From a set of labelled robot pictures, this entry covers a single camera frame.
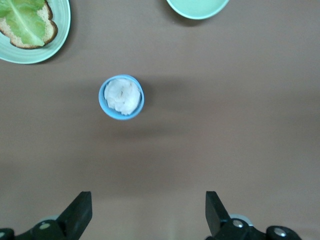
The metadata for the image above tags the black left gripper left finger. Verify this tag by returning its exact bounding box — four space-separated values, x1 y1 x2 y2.
0 191 94 240

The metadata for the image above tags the green plate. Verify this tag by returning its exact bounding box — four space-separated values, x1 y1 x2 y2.
0 0 72 65

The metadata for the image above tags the blue cup holding tissue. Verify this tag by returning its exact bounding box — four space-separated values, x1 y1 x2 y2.
98 73 146 121

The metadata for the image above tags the green bowl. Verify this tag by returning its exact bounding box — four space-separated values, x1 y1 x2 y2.
165 0 231 21

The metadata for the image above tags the toasted bread slice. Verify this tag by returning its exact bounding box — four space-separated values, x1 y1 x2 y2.
0 0 59 50

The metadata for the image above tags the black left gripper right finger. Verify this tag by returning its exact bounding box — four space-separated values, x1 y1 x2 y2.
204 190 303 240

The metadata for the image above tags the white tissue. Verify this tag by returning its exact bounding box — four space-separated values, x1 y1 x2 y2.
103 77 141 116

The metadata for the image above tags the green lettuce leaf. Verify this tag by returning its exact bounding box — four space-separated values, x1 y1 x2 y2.
0 0 48 48

